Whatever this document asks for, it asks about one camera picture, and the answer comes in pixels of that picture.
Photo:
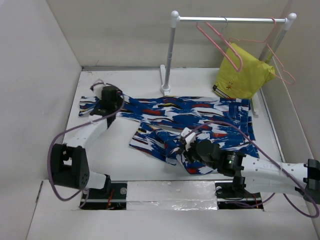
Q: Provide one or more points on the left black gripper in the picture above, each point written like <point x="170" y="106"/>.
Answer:
<point x="119" y="101"/>

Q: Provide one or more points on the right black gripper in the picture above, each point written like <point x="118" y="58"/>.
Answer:
<point x="192" y="146"/>

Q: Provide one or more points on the blue white red patterned trousers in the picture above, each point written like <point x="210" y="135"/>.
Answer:
<point x="222" y="119"/>

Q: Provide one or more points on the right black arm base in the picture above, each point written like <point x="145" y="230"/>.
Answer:
<point x="231" y="196"/>

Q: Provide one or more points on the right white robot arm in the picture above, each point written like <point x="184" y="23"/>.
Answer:
<point x="254" y="174"/>

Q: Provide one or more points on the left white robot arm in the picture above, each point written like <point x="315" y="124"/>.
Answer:
<point x="68" y="162"/>

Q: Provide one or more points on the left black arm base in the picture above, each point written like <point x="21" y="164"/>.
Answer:
<point x="114" y="199"/>

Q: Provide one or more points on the yellow folded garment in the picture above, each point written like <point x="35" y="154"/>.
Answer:
<point x="243" y="84"/>

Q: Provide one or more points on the white metal clothes rack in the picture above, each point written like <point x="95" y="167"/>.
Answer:
<point x="165" y="70"/>

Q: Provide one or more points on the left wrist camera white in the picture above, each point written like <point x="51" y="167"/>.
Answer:
<point x="97" y="87"/>

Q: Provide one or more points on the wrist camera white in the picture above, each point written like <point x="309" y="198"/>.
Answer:
<point x="97" y="87"/>
<point x="186" y="138"/>

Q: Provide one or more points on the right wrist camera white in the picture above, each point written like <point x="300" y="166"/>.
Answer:
<point x="186" y="138"/>

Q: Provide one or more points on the pink wire hanger right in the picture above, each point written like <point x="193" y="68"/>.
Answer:
<point x="287" y="22"/>

